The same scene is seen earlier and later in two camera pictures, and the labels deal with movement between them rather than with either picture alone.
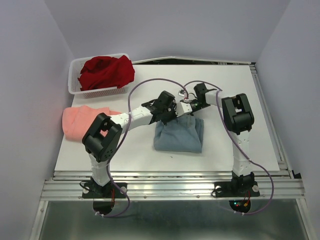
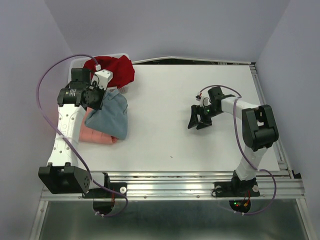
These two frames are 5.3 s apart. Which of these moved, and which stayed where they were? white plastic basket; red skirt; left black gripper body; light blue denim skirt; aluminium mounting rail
Moved: left black gripper body; light blue denim skirt
Stayed: aluminium mounting rail; white plastic basket; red skirt
